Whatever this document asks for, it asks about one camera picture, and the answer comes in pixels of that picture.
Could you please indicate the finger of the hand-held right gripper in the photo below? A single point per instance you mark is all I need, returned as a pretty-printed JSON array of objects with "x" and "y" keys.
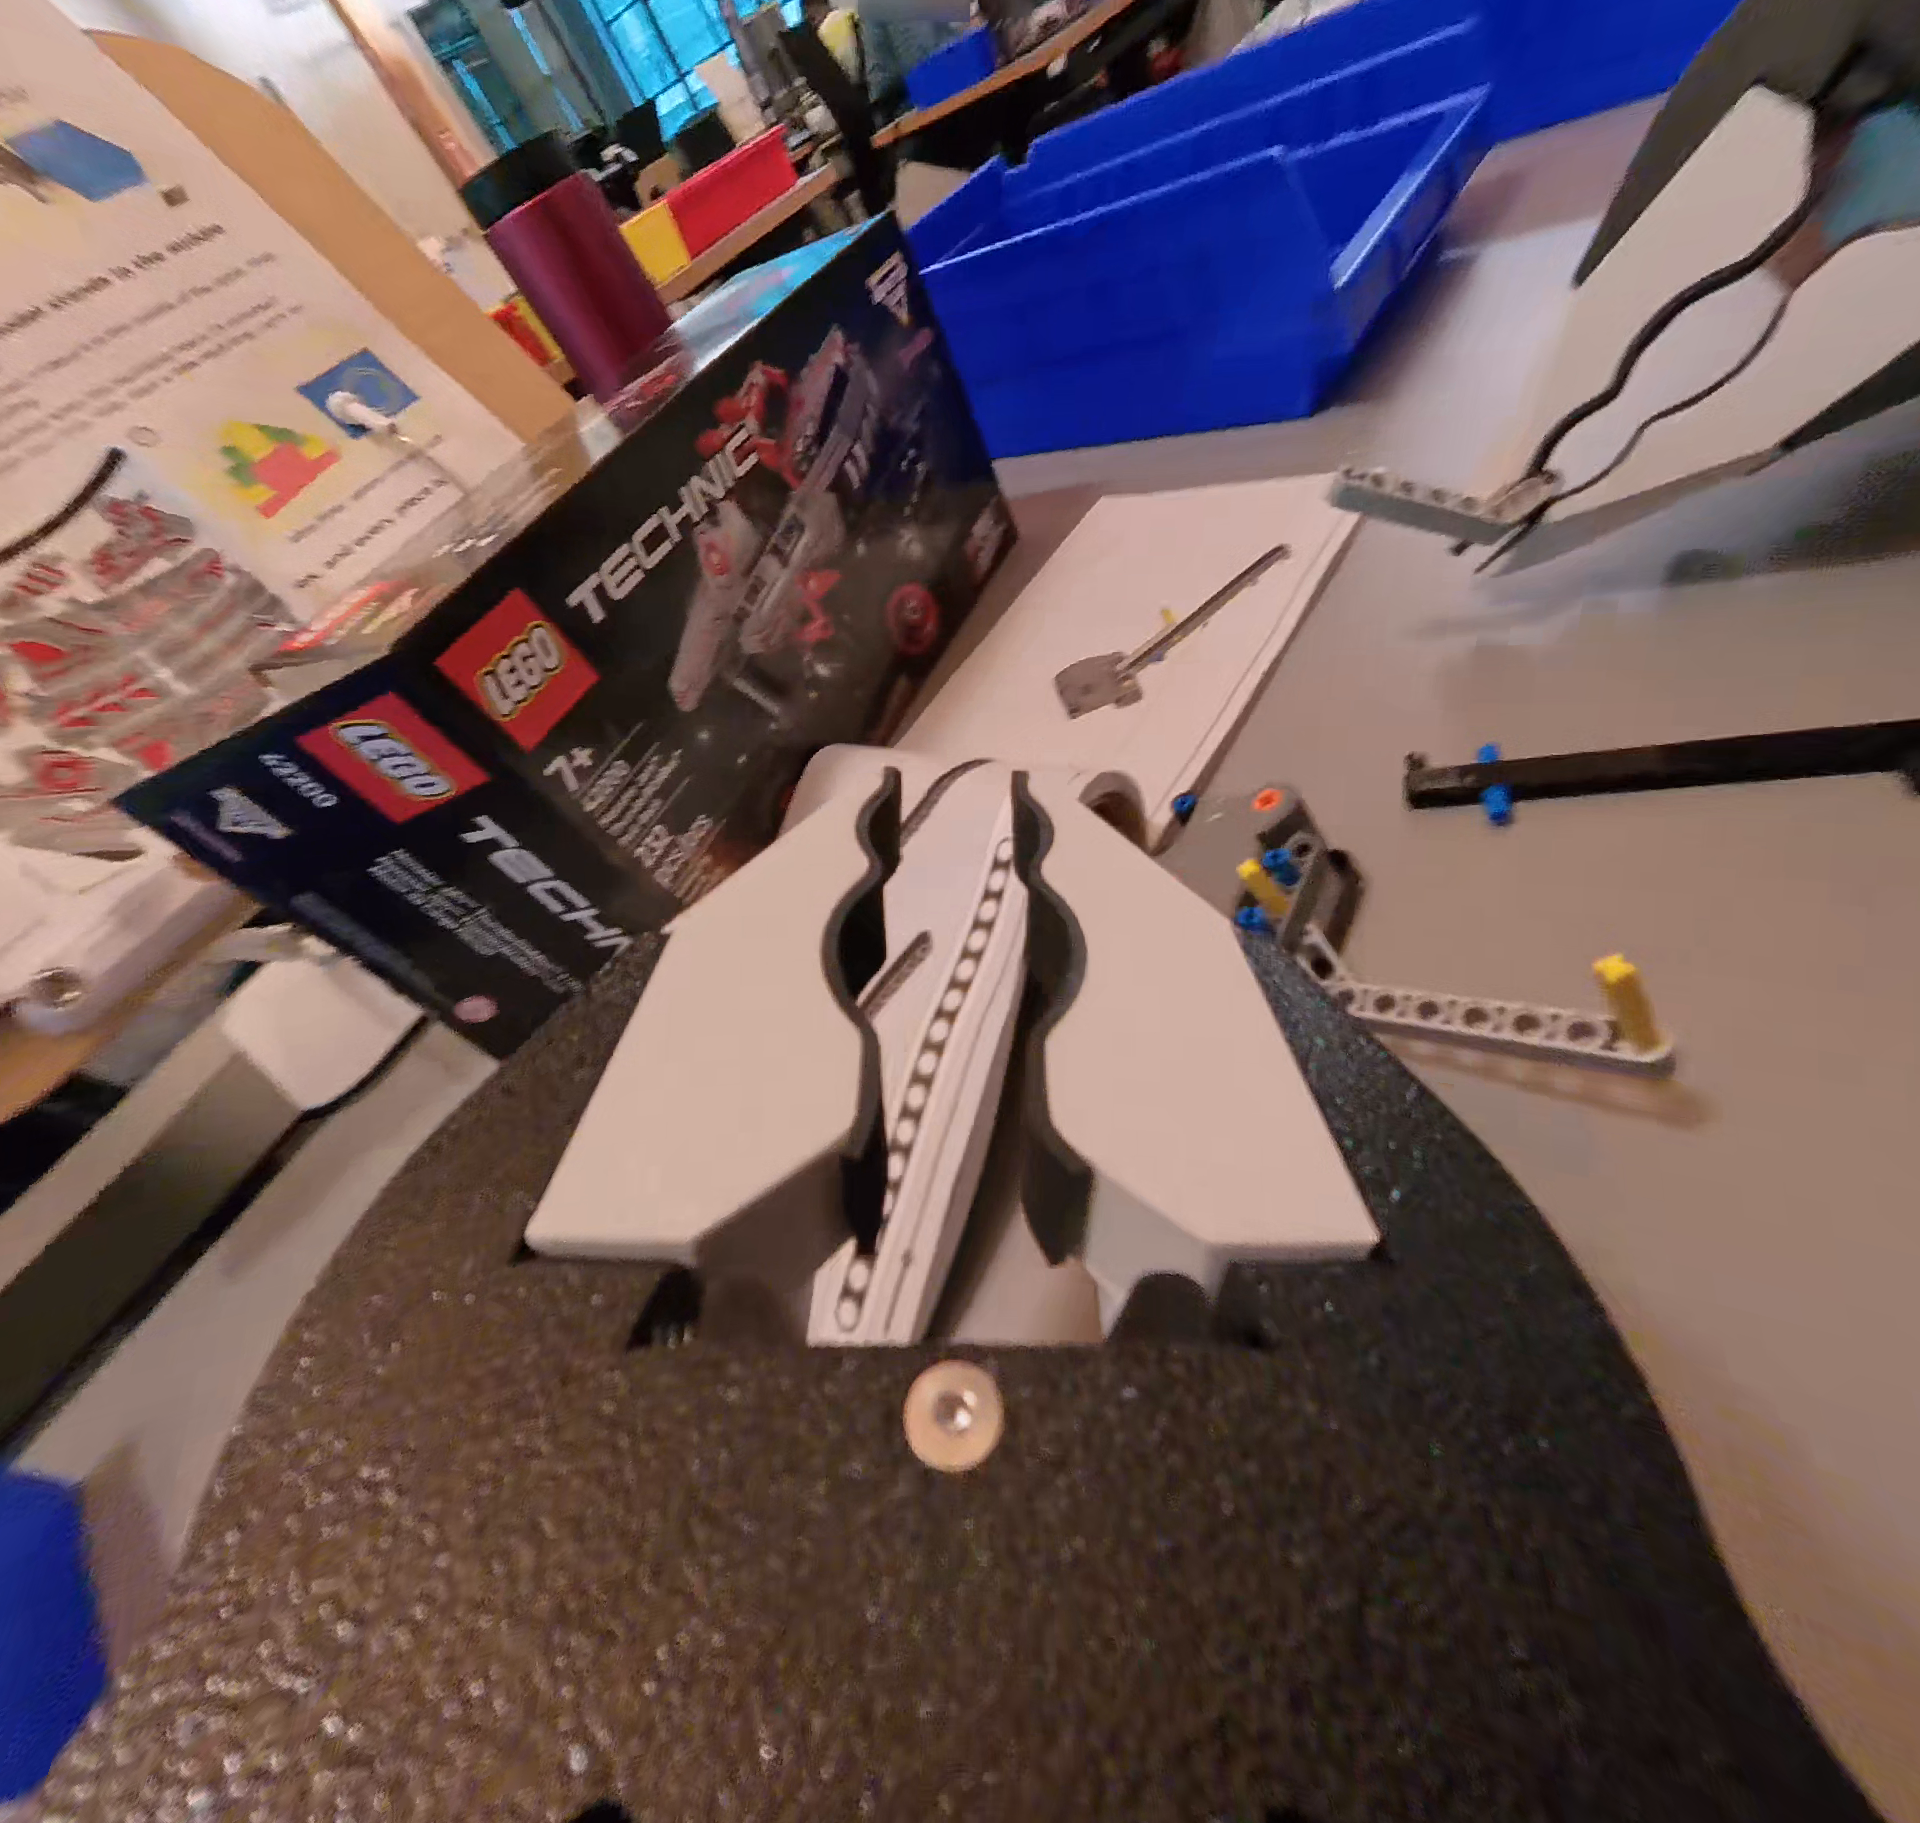
[
  {"x": 1755, "y": 41},
  {"x": 1800, "y": 365}
]

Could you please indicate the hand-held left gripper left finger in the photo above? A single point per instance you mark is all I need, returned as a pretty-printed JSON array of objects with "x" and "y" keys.
[{"x": 708, "y": 1074}]

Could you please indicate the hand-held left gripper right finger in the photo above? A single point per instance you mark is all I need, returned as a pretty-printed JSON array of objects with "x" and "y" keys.
[{"x": 1199, "y": 1103}]

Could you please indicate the grey toy brick beam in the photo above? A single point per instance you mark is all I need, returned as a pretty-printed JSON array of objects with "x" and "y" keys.
[{"x": 1410, "y": 502}]

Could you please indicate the white instruction booklet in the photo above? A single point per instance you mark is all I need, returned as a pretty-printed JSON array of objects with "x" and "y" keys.
[{"x": 1142, "y": 612}]

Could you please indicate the large blue storage bin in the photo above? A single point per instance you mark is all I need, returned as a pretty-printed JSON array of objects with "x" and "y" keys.
[
  {"x": 1616, "y": 13},
  {"x": 1142, "y": 305},
  {"x": 1290, "y": 70}
]

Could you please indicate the grey toy brick assembly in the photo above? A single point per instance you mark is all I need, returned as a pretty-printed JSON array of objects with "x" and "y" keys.
[{"x": 1470, "y": 1019}]

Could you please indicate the black toy brick beam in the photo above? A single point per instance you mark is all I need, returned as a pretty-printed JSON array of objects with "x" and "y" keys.
[{"x": 1650, "y": 765}]

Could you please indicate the black toy set box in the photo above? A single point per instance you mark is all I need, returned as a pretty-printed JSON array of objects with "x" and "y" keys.
[{"x": 677, "y": 624}]

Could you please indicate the wooden background table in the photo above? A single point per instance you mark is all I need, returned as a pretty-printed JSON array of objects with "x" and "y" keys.
[{"x": 1084, "y": 34}]

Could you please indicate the clear bag with red pieces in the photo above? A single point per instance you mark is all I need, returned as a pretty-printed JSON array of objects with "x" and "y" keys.
[{"x": 122, "y": 656}]

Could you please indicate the maroon cup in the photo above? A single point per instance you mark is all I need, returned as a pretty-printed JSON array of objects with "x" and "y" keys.
[{"x": 578, "y": 284}]

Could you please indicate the small blue storage bin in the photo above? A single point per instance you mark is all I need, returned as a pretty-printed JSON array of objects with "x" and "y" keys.
[{"x": 954, "y": 70}]

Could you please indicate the yellow storage bin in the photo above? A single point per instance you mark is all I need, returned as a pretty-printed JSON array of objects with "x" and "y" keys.
[{"x": 659, "y": 241}]

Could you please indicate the red storage bin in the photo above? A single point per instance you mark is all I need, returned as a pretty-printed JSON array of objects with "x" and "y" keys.
[{"x": 733, "y": 193}]

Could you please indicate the white printed instruction poster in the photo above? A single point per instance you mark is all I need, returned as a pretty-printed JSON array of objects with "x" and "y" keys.
[{"x": 174, "y": 321}]

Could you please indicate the brown cardboard panel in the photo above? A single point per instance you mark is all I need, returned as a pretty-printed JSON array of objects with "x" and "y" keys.
[{"x": 313, "y": 193}]

